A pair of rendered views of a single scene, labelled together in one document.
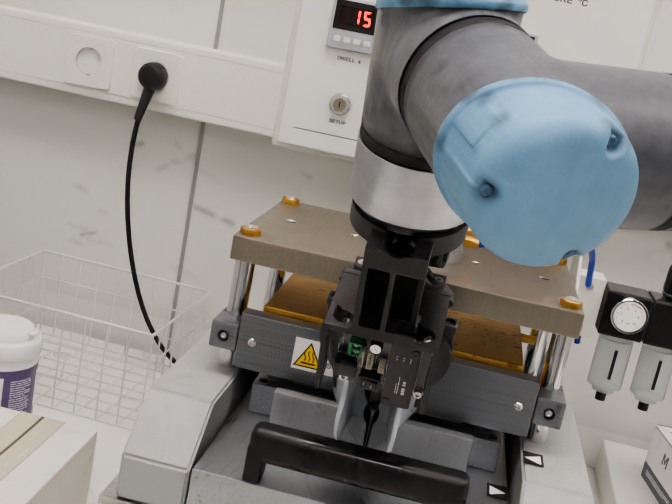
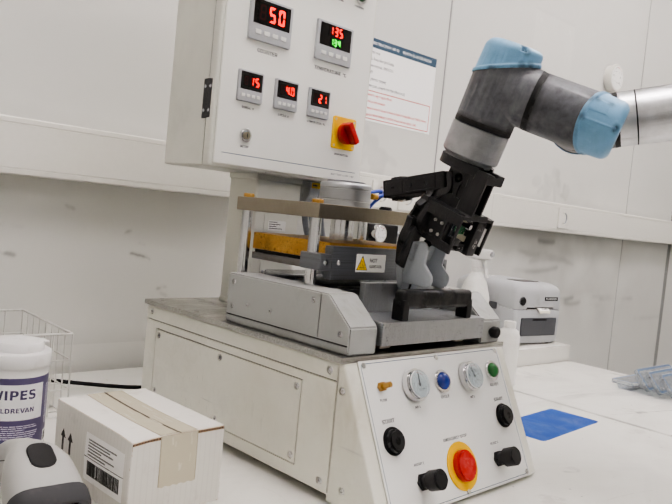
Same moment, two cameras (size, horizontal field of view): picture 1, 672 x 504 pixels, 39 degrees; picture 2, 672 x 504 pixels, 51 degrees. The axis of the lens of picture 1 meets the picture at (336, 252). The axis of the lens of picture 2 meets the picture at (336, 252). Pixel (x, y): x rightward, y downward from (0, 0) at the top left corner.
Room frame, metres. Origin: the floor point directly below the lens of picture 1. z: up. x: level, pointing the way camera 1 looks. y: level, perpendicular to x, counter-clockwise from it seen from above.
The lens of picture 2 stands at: (0.10, 0.79, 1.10)
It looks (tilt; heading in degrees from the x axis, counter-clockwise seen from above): 3 degrees down; 309
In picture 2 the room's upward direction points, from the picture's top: 6 degrees clockwise
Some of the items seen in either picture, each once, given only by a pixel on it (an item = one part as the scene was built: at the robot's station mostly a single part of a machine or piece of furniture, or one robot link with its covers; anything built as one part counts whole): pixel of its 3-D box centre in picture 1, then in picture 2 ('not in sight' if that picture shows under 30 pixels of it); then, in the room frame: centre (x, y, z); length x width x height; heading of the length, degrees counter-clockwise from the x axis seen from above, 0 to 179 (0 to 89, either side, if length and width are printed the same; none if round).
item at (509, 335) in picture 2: not in sight; (506, 352); (0.78, -0.72, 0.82); 0.05 x 0.05 x 0.14
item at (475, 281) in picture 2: not in sight; (475, 294); (0.99, -0.94, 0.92); 0.09 x 0.08 x 0.25; 175
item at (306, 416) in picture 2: not in sight; (337, 383); (0.76, -0.08, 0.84); 0.53 x 0.37 x 0.17; 173
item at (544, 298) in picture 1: (433, 274); (337, 222); (0.80, -0.09, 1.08); 0.31 x 0.24 x 0.13; 83
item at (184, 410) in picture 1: (206, 397); (296, 310); (0.72, 0.08, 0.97); 0.25 x 0.05 x 0.07; 173
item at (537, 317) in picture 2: not in sight; (506, 307); (0.97, -1.11, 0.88); 0.25 x 0.20 x 0.17; 165
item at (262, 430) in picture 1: (355, 475); (434, 303); (0.58, -0.04, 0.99); 0.15 x 0.02 x 0.04; 83
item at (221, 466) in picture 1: (374, 423); (359, 301); (0.72, -0.06, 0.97); 0.30 x 0.22 x 0.08; 173
